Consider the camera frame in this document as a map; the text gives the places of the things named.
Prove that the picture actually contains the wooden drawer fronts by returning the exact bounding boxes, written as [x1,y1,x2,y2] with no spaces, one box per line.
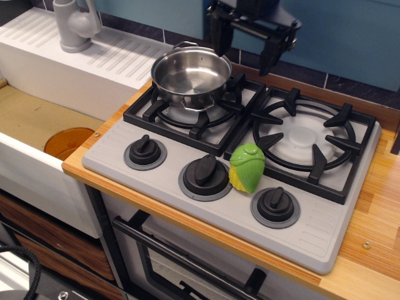
[1,191,124,299]

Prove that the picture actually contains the black right stove knob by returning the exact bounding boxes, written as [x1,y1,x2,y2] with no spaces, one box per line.
[251,187,301,229]

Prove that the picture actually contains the black left stove knob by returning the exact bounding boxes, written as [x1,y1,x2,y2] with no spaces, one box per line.
[124,134,168,171]

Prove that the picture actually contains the white toy sink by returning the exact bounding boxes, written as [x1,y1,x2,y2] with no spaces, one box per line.
[1,8,171,238]

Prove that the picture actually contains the black stove knob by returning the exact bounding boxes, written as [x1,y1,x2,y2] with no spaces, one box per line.
[124,134,168,171]
[178,154,232,202]
[251,187,301,229]

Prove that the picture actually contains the green yellow toy corncob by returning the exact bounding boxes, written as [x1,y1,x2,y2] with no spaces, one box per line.
[229,142,265,194]

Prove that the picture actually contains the orange plastic plate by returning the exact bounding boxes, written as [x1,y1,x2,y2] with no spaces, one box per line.
[44,127,94,161]

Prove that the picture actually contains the black right burner grate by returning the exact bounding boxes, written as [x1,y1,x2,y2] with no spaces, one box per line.
[224,87,381,204]

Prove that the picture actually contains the black burner grate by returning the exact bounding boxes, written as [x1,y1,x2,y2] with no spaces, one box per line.
[123,72,267,156]
[224,87,381,204]

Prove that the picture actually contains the black left burner grate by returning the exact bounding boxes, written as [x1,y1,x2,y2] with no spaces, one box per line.
[123,72,267,156]

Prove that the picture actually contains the oven door with black handle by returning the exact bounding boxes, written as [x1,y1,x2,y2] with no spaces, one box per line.
[111,209,273,300]

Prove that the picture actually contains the black braided cable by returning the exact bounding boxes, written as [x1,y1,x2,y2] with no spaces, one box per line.
[0,244,43,300]

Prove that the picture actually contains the black middle stove knob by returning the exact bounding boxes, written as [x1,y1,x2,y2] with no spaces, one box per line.
[178,154,232,202]

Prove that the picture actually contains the stainless steel pot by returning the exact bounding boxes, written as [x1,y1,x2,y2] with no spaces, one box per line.
[151,41,233,112]

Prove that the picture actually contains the grey toy stove top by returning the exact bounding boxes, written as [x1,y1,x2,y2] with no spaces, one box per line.
[81,74,383,276]

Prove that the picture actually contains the grey toy faucet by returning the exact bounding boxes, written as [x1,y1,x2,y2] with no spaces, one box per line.
[52,0,101,53]

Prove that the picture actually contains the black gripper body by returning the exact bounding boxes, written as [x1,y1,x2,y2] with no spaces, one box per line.
[208,1,302,39]

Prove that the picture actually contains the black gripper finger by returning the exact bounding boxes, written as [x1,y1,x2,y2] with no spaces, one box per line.
[209,10,234,56]
[259,30,297,76]

